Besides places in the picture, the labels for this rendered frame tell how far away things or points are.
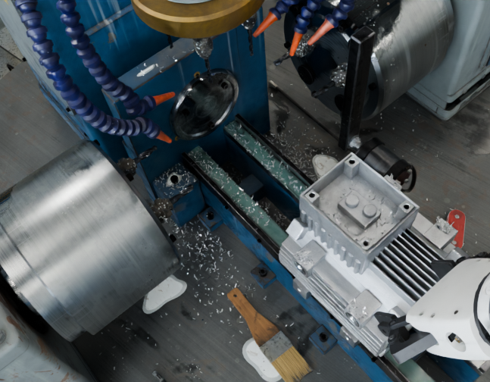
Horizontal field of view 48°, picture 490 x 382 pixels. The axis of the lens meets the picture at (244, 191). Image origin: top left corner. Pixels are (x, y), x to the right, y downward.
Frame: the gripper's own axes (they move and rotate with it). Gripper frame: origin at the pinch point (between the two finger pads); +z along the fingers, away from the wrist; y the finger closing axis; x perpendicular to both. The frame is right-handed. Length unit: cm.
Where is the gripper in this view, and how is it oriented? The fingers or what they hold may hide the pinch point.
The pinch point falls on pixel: (415, 298)
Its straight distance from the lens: 66.2
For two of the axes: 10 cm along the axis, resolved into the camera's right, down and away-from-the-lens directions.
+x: -5.9, -8.1, -0.6
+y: 7.7, -5.8, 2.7
